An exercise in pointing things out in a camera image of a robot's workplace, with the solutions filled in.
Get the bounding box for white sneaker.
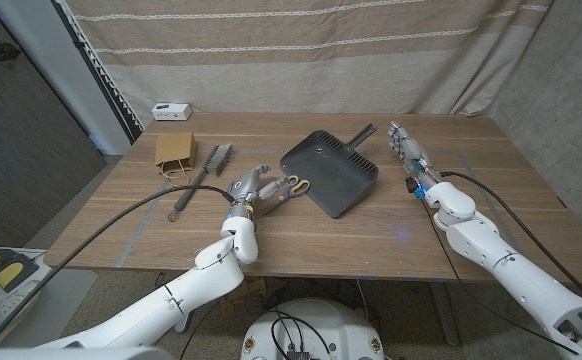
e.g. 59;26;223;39
0;282;40;346

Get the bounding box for black hand brush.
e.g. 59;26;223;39
167;143;234;223

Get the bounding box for brown paper bag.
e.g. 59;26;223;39
154;131;198;189

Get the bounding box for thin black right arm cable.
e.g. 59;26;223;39
423;197;580;355

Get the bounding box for grey floor mat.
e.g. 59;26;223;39
0;244;97;349

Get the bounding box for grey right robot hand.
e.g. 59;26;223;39
387;121;443;189

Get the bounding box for black strip with white trim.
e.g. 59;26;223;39
53;0;145;144

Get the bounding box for grey table leg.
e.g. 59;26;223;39
428;281;461;347

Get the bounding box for white power strip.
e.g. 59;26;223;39
151;102;193;122

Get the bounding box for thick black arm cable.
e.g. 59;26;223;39
0;184;235;349
440;171;582;304

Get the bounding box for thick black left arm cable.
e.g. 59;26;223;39
0;184;235;349

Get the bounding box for beige striped curtain backdrop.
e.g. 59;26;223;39
63;0;555;117

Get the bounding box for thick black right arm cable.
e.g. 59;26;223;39
440;171;582;304

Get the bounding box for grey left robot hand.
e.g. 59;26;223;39
225;164;288;221

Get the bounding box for orange grey handled scissors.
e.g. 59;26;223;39
254;174;311;220

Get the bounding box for black plastic dustpan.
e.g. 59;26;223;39
279;123;380;219

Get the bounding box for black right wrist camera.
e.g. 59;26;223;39
404;177;425;200

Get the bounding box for brown cardboard scraps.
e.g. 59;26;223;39
219;276;268;317

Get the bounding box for black torso cables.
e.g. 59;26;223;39
267;308;332;360

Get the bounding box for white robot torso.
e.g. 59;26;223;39
240;298;386;360

